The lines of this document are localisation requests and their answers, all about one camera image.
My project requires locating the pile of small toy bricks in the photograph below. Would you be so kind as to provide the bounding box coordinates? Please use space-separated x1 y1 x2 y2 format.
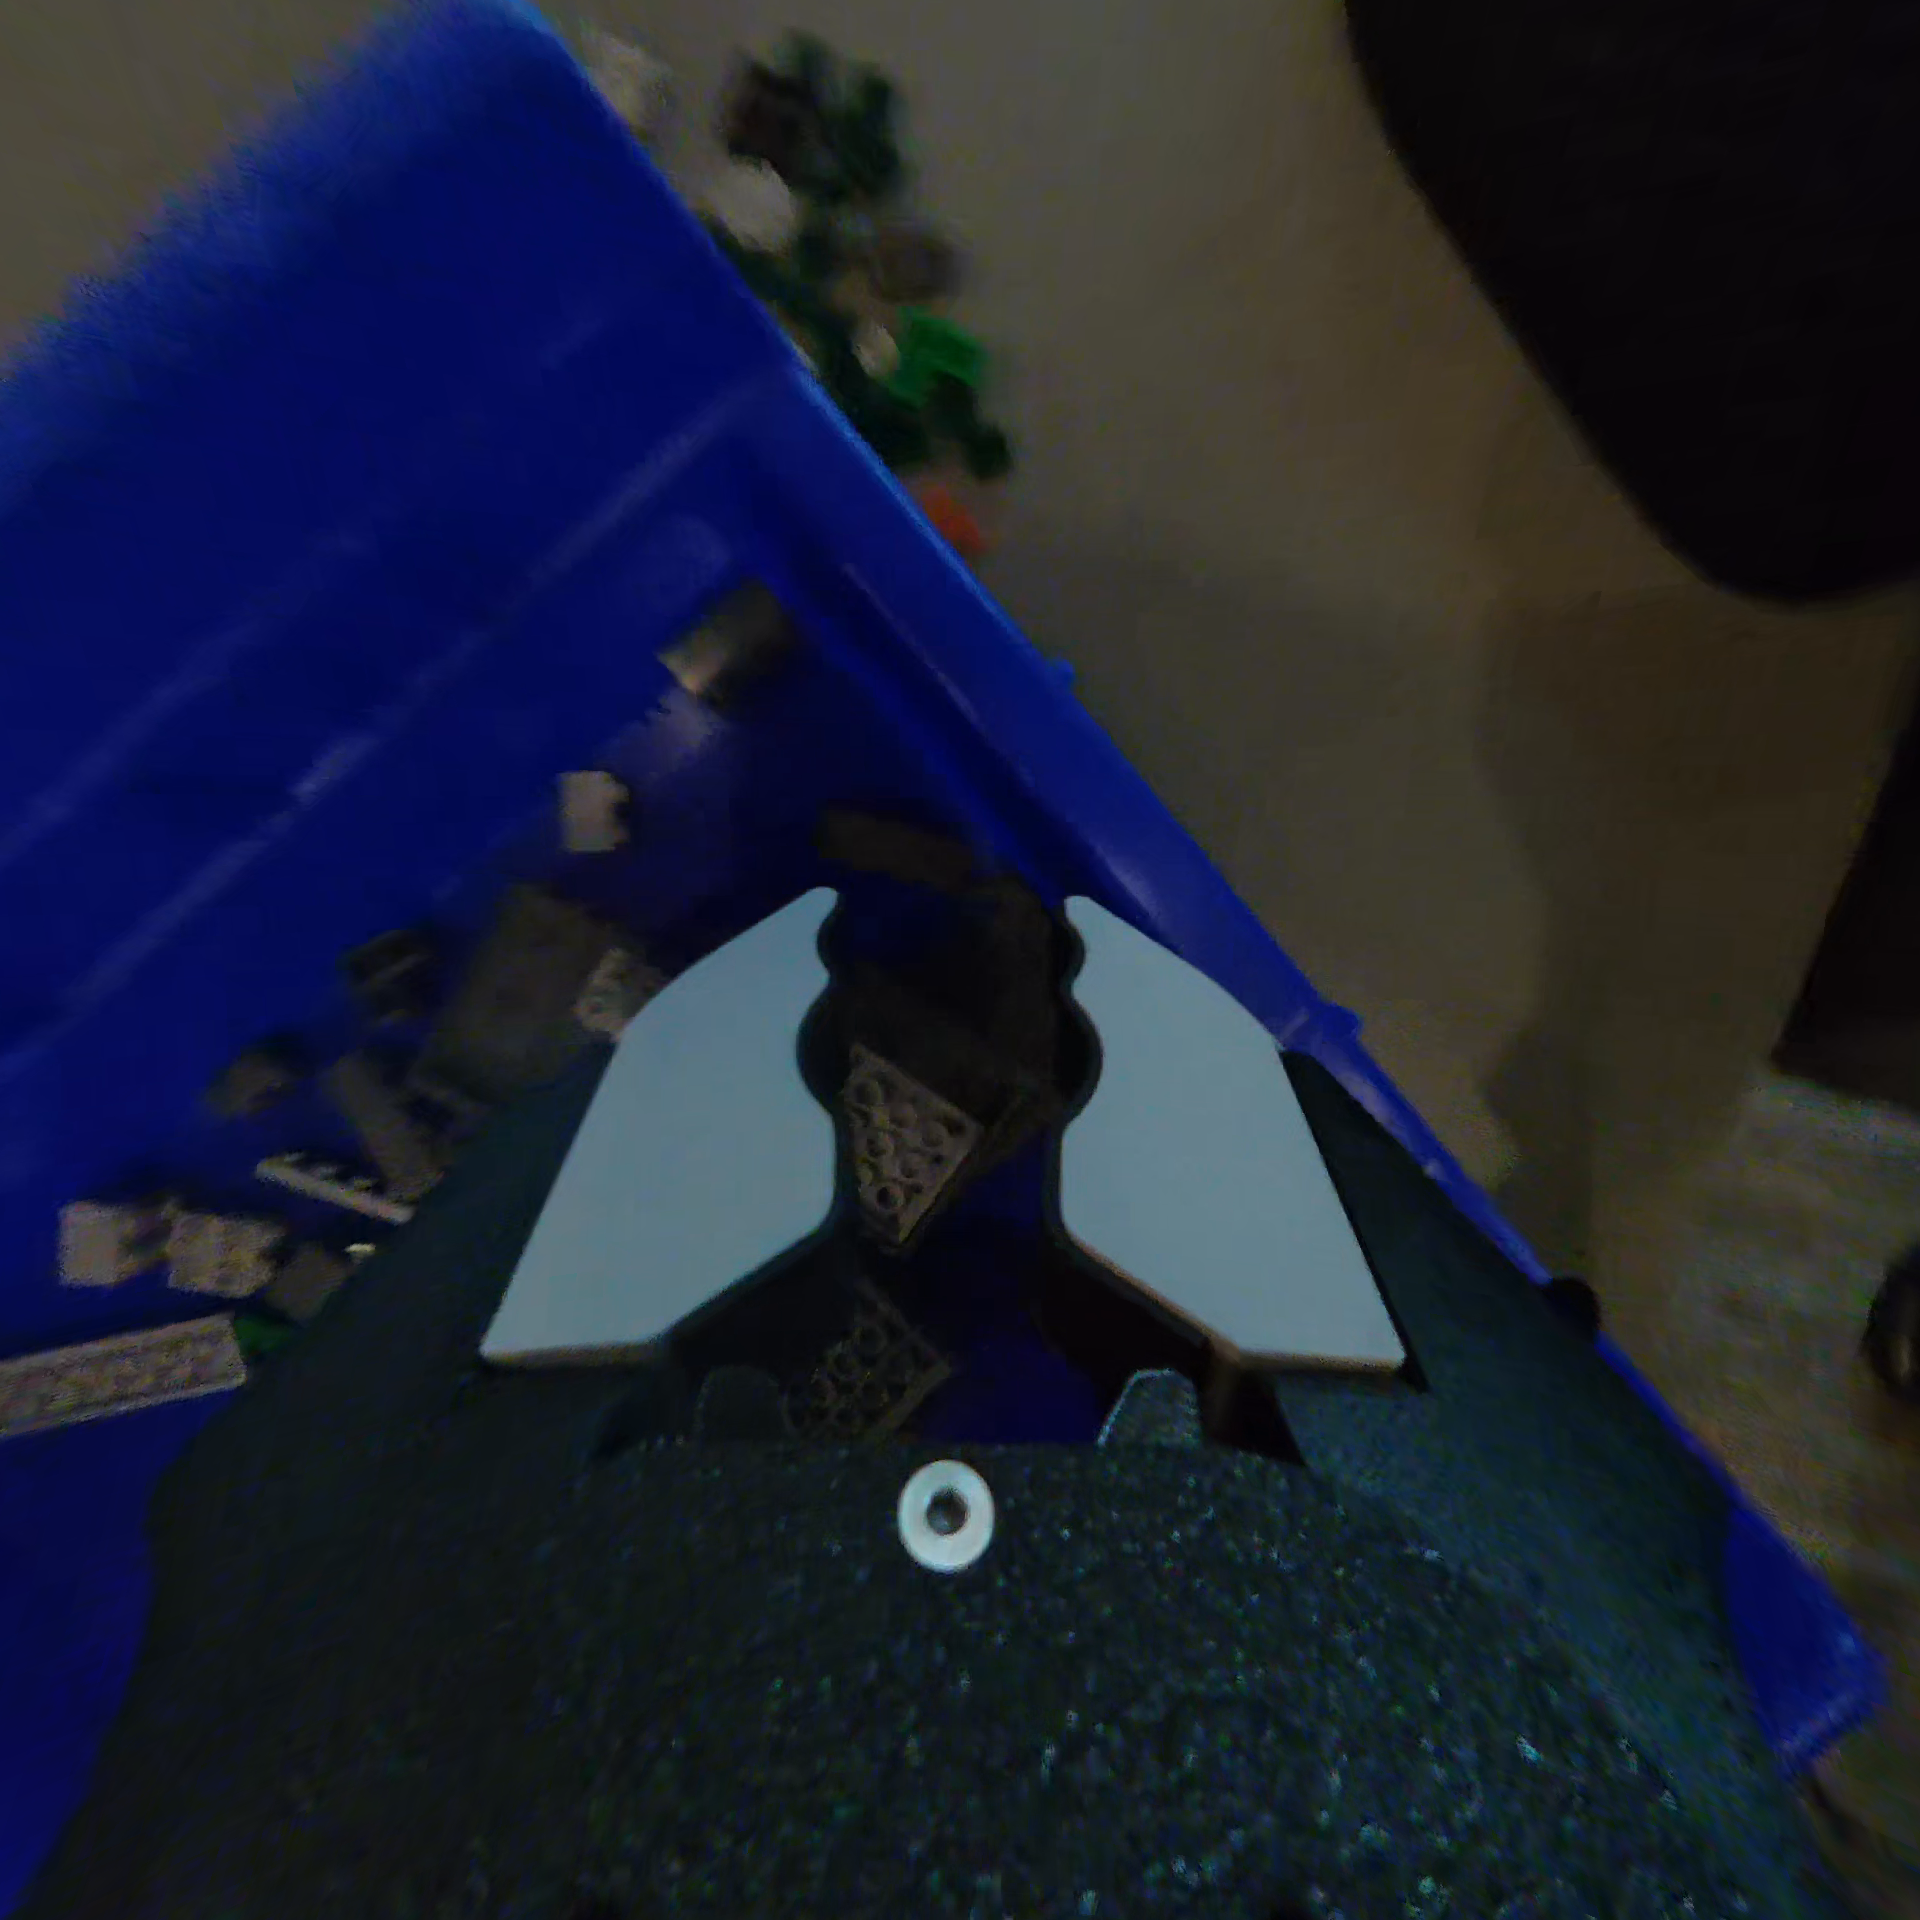
597 28 1029 557

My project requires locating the grey desk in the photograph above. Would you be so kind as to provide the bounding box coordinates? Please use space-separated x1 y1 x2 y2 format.
0 0 1920 1276

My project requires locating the black textured pad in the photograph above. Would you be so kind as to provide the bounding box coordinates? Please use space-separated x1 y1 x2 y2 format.
1345 0 1920 607

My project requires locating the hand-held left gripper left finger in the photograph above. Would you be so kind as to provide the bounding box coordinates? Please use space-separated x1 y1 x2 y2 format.
480 888 842 1370

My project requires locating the blue plastic bin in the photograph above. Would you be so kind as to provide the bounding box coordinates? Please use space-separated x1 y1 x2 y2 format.
0 0 1889 1920

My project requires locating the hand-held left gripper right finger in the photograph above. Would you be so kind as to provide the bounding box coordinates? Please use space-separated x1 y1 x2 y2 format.
1051 897 1413 1388

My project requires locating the heap of dark grey bricks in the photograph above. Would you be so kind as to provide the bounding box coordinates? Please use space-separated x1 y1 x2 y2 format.
0 575 1083 1450

